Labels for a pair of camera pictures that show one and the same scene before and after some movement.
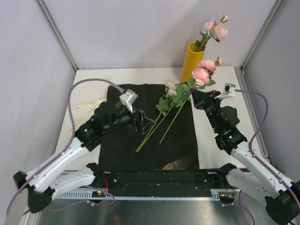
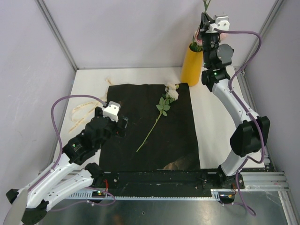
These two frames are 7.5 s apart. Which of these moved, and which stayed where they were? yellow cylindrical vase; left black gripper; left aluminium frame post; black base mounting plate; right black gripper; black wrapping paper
Moved: right black gripper; left black gripper
Stayed: yellow cylindrical vase; left aluminium frame post; black base mounting plate; black wrapping paper
